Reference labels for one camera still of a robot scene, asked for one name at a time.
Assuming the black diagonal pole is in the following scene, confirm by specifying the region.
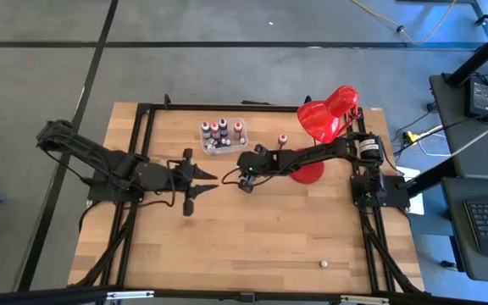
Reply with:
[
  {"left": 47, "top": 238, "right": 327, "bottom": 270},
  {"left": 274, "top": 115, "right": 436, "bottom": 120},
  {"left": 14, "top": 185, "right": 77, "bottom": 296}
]
[{"left": 444, "top": 19, "right": 488, "bottom": 89}]

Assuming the red desk lamp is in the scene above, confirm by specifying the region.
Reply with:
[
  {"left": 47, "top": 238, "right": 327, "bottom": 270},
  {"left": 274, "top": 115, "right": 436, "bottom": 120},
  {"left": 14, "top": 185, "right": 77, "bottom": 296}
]
[{"left": 286, "top": 84, "right": 360, "bottom": 186}]

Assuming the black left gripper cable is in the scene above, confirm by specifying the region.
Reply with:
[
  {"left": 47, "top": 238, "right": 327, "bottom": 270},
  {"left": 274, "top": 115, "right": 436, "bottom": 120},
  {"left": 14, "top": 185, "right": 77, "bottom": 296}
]
[{"left": 136, "top": 158, "right": 194, "bottom": 209}]

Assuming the black side desk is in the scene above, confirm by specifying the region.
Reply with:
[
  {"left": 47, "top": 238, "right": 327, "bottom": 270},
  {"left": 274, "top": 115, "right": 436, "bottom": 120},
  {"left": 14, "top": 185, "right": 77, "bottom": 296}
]
[{"left": 429, "top": 72, "right": 488, "bottom": 180}]

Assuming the white paper sheet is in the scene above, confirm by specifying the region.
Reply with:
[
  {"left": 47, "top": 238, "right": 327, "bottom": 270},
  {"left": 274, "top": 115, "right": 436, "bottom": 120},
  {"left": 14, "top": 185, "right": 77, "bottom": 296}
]
[{"left": 396, "top": 165, "right": 426, "bottom": 216}]

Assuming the grey side desk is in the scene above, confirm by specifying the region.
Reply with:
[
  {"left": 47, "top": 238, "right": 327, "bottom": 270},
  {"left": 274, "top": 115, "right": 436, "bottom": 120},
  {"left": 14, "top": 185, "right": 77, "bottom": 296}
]
[{"left": 440, "top": 175, "right": 488, "bottom": 284}]

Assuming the silver metal bracket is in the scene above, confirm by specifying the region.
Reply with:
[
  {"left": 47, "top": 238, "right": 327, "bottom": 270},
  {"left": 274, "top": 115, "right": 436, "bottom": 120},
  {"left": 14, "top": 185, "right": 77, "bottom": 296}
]
[
  {"left": 339, "top": 294, "right": 391, "bottom": 305},
  {"left": 105, "top": 290, "right": 155, "bottom": 301}
]

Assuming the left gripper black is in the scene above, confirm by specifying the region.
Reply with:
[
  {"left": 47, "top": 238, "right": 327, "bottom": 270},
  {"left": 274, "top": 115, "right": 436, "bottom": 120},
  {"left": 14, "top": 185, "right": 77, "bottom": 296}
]
[{"left": 169, "top": 147, "right": 220, "bottom": 218}]

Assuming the yellow floor cable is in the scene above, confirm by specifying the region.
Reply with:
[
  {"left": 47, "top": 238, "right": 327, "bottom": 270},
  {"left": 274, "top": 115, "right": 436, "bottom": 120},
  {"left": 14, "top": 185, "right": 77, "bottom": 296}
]
[{"left": 348, "top": 0, "right": 458, "bottom": 46}]

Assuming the black frame beam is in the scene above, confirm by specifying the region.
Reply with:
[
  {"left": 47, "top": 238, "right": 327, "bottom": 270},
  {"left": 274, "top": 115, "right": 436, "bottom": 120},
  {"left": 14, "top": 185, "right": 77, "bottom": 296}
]
[{"left": 0, "top": 284, "right": 488, "bottom": 305}]

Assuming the clear plastic container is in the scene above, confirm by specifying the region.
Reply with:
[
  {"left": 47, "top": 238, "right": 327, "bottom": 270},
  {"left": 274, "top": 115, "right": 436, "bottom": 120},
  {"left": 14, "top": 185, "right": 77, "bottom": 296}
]
[{"left": 199, "top": 117, "right": 250, "bottom": 157}]

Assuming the black power adapter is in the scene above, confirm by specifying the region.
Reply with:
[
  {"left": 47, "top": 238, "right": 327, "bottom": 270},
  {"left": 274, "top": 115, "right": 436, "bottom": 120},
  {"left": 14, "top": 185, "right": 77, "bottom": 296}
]
[{"left": 465, "top": 75, "right": 488, "bottom": 120}]

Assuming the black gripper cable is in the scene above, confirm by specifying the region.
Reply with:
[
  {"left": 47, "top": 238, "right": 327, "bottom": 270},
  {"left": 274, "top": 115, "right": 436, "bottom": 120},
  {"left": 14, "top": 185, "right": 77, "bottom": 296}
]
[
  {"left": 220, "top": 166, "right": 270, "bottom": 187},
  {"left": 136, "top": 158, "right": 194, "bottom": 209}
]

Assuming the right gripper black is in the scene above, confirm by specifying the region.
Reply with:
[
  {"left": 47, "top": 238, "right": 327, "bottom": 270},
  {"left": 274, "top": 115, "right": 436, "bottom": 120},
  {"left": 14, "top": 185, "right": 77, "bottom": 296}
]
[{"left": 236, "top": 142, "right": 280, "bottom": 195}]

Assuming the thin silver rod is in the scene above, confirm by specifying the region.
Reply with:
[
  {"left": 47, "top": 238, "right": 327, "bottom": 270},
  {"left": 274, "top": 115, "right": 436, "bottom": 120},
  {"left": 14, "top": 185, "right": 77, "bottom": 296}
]
[{"left": 450, "top": 111, "right": 488, "bottom": 160}]

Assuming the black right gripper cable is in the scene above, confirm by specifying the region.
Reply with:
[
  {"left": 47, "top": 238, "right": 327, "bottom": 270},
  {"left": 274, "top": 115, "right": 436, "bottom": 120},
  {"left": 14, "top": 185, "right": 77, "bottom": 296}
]
[{"left": 220, "top": 166, "right": 270, "bottom": 187}]

